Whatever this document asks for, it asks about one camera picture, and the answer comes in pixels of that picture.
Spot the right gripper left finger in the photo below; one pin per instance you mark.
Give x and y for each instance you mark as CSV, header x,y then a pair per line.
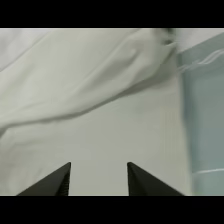
x,y
55,184

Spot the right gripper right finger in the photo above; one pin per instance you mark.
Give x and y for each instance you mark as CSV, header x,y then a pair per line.
x,y
143,183

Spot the pale green garment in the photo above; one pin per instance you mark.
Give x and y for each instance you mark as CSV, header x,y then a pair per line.
x,y
86,110

